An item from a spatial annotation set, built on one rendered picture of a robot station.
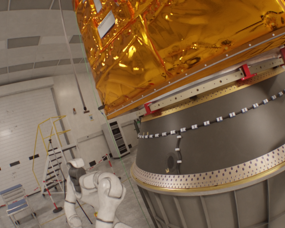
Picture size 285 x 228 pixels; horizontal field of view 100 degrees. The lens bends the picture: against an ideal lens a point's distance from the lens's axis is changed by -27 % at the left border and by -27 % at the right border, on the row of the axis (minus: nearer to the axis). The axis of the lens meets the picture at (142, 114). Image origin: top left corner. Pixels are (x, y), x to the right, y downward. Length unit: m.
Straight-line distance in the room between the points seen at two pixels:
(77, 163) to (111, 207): 0.29
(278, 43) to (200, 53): 0.48
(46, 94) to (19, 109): 1.61
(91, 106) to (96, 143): 2.05
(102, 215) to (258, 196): 0.82
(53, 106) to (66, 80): 1.65
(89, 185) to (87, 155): 7.89
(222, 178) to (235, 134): 0.25
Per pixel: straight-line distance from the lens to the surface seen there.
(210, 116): 1.01
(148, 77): 1.27
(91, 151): 8.81
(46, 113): 8.38
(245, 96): 1.06
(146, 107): 1.26
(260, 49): 0.98
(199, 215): 1.13
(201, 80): 1.07
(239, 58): 0.99
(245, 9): 0.99
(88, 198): 0.91
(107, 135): 8.75
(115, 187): 0.74
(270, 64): 1.26
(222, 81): 1.03
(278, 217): 1.21
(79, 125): 8.74
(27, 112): 8.30
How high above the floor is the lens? 1.65
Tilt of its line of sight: 1 degrees up
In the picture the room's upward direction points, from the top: 20 degrees counter-clockwise
